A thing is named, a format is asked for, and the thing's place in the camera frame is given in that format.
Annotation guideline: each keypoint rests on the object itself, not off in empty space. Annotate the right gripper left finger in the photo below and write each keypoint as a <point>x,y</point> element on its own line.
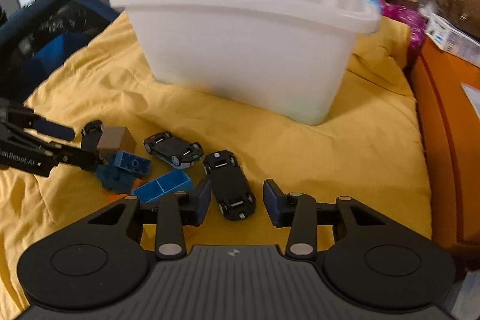
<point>169,214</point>

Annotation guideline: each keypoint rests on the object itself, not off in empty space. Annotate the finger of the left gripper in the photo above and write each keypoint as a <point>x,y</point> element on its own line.
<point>25,118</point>
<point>63,151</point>

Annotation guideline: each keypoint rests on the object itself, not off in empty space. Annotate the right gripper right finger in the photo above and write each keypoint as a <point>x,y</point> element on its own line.
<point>302,214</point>

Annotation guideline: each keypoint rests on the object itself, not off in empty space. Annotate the blue hollow building block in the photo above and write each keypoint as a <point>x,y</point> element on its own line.
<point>168,183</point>

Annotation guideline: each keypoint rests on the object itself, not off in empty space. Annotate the small blue building block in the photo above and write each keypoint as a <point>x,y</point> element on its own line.
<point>133,164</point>

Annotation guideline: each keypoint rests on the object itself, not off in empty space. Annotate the dark teal toy vehicle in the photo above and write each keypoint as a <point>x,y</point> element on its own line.
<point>117,180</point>

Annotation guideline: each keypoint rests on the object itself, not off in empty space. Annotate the black toy car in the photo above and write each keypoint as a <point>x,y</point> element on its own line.
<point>178,153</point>
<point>229,185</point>

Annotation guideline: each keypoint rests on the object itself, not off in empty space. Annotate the yellow cloth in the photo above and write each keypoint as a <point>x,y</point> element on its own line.
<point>368,148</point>

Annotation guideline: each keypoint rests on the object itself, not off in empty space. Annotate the orange cardboard box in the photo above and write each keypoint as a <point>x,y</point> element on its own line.
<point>450,132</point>

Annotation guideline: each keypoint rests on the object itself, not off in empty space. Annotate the white plastic bin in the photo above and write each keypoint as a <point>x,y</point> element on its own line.
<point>287,56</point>

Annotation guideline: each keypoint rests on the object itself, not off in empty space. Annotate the magenta plastic bag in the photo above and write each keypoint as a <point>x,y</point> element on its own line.
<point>413,19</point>

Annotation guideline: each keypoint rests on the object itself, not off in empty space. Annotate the white carton box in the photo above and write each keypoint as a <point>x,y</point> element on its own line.
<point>451,40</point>

